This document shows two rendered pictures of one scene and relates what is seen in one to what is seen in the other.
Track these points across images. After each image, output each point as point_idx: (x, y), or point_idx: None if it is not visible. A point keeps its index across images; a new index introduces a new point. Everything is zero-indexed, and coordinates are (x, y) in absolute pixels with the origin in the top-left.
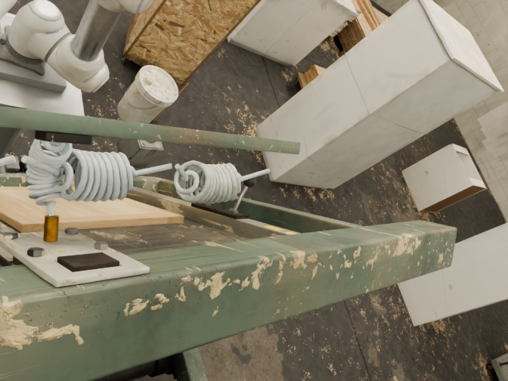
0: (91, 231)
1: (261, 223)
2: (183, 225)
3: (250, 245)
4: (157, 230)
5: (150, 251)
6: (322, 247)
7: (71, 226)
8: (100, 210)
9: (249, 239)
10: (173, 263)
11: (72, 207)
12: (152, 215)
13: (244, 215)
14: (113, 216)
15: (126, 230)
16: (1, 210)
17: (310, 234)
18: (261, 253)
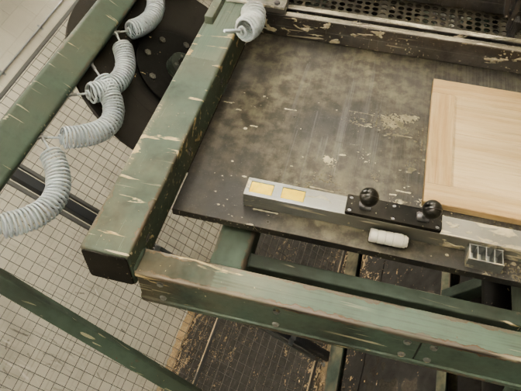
0: (416, 117)
1: (315, 203)
2: (406, 194)
3: (215, 46)
4: (398, 159)
5: (240, 14)
6: (181, 67)
7: (430, 107)
8: (486, 153)
9: (222, 54)
10: (221, 10)
11: (509, 142)
12: (436, 173)
13: (347, 206)
14: (444, 140)
15: (410, 140)
16: (497, 90)
17: (201, 88)
18: (201, 39)
